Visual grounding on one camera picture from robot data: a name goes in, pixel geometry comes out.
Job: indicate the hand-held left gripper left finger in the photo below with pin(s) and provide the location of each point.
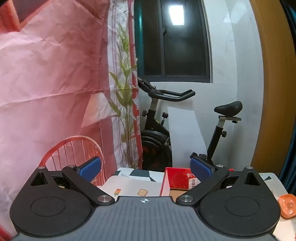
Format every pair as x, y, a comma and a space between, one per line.
91, 167

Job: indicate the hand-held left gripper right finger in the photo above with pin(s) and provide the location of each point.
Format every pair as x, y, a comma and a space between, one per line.
201, 169

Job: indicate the red cardboard box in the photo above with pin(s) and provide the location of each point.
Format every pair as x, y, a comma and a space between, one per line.
178, 177

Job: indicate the white board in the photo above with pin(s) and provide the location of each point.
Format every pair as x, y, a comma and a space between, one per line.
185, 139

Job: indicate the grey geometric patterned tablecloth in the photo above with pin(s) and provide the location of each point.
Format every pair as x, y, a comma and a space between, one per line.
141, 173

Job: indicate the black exercise bike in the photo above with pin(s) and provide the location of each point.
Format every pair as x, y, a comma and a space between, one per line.
153, 136

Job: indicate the orange dish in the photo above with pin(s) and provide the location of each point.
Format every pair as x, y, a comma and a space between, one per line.
288, 206

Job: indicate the blue curtain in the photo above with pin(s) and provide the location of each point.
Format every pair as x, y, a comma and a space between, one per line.
291, 115

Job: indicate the pink printed backdrop cloth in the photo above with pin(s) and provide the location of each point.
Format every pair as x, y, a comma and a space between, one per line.
46, 69

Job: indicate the dark window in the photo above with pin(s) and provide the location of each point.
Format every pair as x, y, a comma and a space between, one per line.
182, 53

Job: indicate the wooden door frame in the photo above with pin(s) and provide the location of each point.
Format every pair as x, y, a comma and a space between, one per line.
272, 92

